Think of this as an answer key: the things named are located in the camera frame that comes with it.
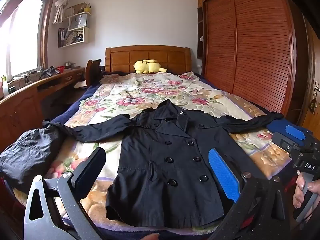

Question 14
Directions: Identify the black double-breasted coat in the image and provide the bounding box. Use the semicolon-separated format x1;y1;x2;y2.
42;99;284;229

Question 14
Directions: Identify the white bottle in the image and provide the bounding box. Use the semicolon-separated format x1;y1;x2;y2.
1;76;9;98

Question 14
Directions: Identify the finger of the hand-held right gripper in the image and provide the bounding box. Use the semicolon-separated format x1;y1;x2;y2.
266;120;287;133
285;124;313;144

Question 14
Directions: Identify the window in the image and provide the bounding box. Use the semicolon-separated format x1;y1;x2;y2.
0;0;57;80

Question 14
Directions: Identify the wooden desk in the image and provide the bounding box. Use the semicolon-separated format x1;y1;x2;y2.
0;67;87;153

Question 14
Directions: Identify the floral plush blanket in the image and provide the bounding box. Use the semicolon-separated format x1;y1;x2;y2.
12;71;295;233

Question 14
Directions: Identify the row of books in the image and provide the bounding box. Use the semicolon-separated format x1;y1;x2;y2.
58;27;84;47

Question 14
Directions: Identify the brown cardboard box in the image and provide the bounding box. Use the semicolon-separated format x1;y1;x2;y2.
65;2;87;19

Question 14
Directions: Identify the tied white curtain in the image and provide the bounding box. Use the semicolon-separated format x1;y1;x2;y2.
53;0;77;24

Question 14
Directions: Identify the dark grey folded garment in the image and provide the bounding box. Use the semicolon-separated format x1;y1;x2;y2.
0;124;67;193

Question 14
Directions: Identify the yellow plush toy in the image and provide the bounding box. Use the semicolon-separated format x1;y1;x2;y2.
133;59;167;74

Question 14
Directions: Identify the wooden louvered wardrobe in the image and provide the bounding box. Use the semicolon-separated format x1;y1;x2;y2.
196;0;304;128

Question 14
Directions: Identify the person's left hand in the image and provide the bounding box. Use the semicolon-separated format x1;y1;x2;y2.
136;233;161;240

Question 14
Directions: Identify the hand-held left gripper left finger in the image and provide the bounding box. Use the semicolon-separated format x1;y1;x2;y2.
24;147;107;240

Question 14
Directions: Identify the wooden chair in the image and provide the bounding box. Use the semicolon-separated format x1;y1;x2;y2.
86;59;103;88

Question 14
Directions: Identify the wooden bed headboard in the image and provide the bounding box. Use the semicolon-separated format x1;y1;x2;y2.
104;45;192;74

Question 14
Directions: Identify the white paper bag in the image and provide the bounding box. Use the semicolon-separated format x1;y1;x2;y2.
68;14;88;32

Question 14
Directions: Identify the person's right hand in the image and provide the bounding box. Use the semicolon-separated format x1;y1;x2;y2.
292;172;320;208

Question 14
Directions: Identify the white wall shelf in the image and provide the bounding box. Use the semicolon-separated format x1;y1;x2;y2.
57;2;92;48

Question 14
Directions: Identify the wooden door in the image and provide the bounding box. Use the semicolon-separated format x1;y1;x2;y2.
301;15;320;140

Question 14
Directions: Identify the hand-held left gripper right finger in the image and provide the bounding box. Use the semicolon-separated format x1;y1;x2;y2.
208;148;295;240

